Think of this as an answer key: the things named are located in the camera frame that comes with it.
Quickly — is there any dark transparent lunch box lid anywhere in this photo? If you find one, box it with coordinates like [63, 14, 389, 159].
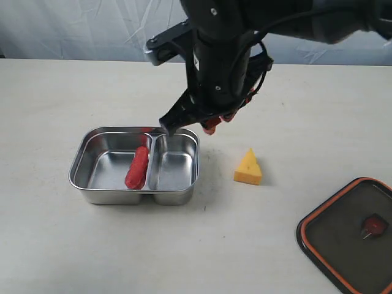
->
[296, 177, 391, 293]

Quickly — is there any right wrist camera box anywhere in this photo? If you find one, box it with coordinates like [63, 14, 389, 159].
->
[143, 19, 194, 66]

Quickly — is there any blue-grey backdrop cloth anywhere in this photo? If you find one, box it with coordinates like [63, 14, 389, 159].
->
[1, 1, 391, 66]

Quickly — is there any red toy sausage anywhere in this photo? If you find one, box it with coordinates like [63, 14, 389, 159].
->
[124, 146, 149, 189]

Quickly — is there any stainless steel lunch box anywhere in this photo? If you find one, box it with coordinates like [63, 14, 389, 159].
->
[69, 126, 200, 206]

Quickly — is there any yellow toy cheese wedge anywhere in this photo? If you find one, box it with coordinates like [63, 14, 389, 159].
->
[233, 148, 263, 186]

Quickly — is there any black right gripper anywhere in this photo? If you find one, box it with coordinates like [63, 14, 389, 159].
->
[159, 42, 273, 135]

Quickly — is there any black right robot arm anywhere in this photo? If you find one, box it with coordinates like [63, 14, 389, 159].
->
[146, 1, 391, 134]

